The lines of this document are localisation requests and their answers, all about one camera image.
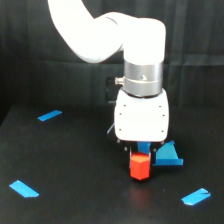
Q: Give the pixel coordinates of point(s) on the blue tape strip bottom left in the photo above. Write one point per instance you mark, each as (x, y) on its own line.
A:
(24, 190)

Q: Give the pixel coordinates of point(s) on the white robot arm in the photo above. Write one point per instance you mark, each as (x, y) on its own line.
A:
(141, 40)

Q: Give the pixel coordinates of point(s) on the red hexagonal block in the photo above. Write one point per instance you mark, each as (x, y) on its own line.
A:
(140, 166)

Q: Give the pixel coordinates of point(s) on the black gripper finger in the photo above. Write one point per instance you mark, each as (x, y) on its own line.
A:
(152, 156)
(127, 160)

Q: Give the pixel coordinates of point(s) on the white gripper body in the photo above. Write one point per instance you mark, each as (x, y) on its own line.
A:
(140, 119)

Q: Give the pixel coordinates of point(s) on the blue tape strip top left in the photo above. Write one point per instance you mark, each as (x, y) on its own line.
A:
(49, 115)

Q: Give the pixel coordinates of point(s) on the blue tape strip bottom right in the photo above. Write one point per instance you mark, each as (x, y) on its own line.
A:
(196, 197)

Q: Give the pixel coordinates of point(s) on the blue tape strip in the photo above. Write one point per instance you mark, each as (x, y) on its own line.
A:
(196, 197)
(24, 190)
(49, 115)

